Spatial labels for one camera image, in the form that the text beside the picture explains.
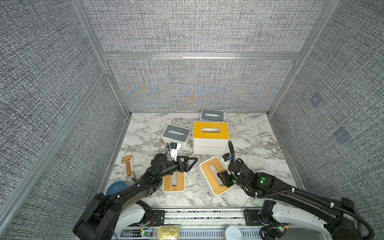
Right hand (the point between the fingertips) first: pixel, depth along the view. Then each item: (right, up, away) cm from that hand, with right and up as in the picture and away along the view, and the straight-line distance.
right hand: (220, 169), depth 78 cm
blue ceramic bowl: (-56, -10, +2) cm, 57 cm away
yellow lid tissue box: (-4, +18, +6) cm, 20 cm away
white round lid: (+3, -24, -13) cm, 27 cm away
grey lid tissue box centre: (-25, +17, +26) cm, 40 cm away
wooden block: (-54, +2, +15) cm, 56 cm away
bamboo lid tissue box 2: (-5, 0, +2) cm, 6 cm away
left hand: (-13, +6, -1) cm, 14 cm away
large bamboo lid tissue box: (-4, +8, +11) cm, 14 cm away
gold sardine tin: (-26, -25, -11) cm, 37 cm away
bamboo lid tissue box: (-25, -9, +5) cm, 27 cm away
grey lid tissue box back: (+1, +31, +38) cm, 49 cm away
